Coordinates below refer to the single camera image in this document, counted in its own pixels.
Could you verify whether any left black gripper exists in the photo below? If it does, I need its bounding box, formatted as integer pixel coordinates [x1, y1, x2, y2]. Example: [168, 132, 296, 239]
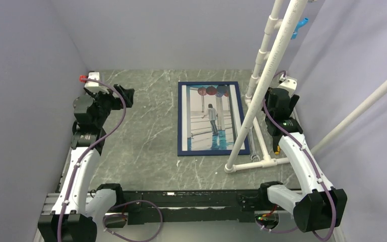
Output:
[85, 84, 134, 127]

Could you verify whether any blue picture frame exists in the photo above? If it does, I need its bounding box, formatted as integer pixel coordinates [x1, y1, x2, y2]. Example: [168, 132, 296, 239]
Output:
[177, 81, 250, 157]

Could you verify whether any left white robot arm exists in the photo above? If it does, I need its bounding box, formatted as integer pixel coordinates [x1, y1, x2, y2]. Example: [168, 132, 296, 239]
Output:
[38, 84, 135, 241]

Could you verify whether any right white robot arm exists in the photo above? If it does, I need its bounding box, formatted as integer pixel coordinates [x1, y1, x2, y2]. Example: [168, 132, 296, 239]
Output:
[257, 88, 348, 233]

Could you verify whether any white PVC pipe structure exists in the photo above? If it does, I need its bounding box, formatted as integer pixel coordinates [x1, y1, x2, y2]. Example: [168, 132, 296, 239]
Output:
[224, 0, 309, 174]

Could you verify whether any silver 24mm wrench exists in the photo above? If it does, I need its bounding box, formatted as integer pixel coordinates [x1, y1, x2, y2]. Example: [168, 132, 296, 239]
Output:
[248, 128, 261, 162]

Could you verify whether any blue pipe valve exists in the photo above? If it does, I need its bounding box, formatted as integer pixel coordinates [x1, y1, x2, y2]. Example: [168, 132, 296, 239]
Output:
[291, 18, 309, 39]

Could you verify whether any white diagonal pole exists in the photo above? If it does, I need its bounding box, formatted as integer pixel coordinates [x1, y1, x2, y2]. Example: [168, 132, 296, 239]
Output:
[311, 79, 387, 154]

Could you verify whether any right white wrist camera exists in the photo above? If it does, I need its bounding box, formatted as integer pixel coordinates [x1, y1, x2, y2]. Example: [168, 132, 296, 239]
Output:
[277, 76, 298, 97]

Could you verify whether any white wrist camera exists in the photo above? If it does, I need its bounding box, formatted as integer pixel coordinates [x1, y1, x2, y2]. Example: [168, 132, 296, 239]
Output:
[277, 76, 298, 97]
[79, 72, 102, 93]

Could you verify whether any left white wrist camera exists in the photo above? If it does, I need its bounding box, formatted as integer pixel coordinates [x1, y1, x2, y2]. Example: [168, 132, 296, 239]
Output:
[79, 72, 102, 93]

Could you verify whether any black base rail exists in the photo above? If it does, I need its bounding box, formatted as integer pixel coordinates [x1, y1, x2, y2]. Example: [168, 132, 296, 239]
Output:
[93, 189, 281, 225]

